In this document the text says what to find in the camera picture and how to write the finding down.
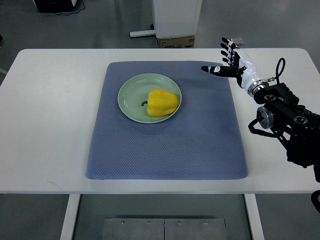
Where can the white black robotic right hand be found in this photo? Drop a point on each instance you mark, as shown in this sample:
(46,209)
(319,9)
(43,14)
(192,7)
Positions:
(239,66)

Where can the white right table leg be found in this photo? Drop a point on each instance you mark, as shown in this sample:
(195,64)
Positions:
(254,217)

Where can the light green plate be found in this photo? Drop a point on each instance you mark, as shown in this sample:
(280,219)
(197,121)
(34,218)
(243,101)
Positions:
(136,90)

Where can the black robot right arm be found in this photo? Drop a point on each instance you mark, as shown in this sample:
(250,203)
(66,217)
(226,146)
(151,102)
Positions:
(281,116)

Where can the white table leg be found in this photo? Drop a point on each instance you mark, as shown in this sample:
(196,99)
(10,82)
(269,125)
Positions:
(70,217)
(254,217)

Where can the yellow bell pepper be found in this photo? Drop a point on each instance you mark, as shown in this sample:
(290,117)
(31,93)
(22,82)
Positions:
(160,103)

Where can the blue textured mat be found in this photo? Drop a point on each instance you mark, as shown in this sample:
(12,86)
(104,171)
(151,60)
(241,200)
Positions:
(201,141)

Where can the white left table leg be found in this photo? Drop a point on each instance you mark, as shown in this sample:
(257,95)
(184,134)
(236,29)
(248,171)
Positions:
(70,217)

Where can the small grey floor plate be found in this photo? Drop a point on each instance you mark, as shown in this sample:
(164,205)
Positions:
(237,41)

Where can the white pedestal cabinet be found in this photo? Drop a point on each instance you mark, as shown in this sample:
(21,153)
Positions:
(175,18)

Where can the white floor base bar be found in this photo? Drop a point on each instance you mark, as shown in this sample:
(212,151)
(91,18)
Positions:
(142,33)

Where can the black white device on floor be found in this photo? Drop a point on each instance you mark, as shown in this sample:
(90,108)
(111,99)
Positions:
(55,6)

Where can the brown cardboard box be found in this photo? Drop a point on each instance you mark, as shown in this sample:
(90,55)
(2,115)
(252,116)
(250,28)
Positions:
(185,42)

